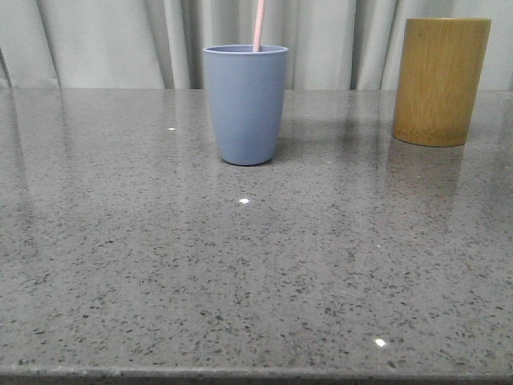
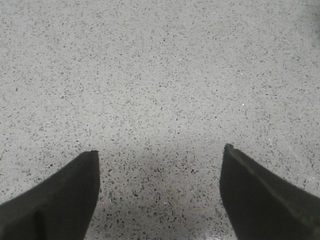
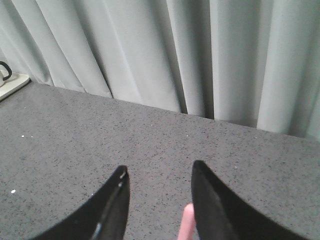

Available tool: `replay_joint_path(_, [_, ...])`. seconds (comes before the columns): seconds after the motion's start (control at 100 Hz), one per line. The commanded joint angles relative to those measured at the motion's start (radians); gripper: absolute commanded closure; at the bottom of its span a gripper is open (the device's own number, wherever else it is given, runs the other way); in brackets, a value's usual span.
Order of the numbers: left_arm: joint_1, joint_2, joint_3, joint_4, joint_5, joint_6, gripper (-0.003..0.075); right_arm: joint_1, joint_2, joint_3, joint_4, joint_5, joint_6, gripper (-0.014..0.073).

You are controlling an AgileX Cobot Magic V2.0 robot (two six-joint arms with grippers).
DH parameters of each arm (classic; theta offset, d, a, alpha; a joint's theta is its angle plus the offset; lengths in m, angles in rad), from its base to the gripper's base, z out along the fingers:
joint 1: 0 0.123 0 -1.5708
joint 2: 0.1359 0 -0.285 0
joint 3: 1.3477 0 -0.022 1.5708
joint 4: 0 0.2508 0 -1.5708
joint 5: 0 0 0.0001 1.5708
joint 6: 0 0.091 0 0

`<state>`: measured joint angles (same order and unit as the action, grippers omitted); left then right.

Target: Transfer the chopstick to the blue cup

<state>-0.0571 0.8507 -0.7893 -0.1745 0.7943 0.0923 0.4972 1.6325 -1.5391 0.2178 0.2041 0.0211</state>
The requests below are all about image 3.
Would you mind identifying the grey-white curtain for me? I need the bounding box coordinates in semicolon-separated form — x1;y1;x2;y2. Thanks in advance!
0;0;320;141

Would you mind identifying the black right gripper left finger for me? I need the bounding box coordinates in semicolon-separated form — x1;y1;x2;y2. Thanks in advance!
33;165;130;240

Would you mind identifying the white tray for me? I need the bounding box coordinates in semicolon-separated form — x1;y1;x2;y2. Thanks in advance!
0;70;30;101

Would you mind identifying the white kettle black handle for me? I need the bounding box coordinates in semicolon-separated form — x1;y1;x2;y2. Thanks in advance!
0;60;13;88

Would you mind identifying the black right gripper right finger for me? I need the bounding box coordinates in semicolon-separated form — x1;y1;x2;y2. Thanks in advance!
191;160;304;240

